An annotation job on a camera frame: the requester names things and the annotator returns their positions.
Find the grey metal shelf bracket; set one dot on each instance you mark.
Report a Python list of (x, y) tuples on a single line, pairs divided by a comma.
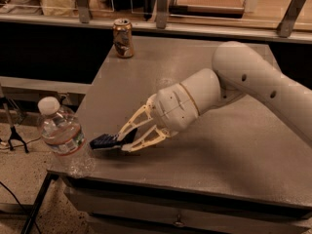
[(162, 13), (286, 25), (83, 10)]

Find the black metal table leg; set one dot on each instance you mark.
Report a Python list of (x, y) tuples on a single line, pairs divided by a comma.
[(35, 207)]

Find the black tripod stand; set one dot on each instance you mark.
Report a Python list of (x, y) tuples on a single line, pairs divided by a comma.
[(14, 135)]

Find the clear plastic water bottle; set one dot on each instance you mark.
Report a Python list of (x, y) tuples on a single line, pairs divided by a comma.
[(62, 132)]

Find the crushed gold soda can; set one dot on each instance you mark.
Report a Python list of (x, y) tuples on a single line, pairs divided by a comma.
[(122, 38)]

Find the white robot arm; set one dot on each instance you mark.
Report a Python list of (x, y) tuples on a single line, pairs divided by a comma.
[(237, 70)]

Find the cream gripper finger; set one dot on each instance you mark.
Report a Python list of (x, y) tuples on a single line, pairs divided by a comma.
[(153, 136), (140, 118)]

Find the dark blue rxbar wrapper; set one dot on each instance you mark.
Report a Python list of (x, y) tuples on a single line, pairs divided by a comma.
[(107, 141)]

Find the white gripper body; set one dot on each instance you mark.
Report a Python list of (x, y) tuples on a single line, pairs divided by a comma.
[(175, 110)]

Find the grey cabinet drawer with handle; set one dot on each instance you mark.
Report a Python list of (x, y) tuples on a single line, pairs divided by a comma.
[(118, 213)]

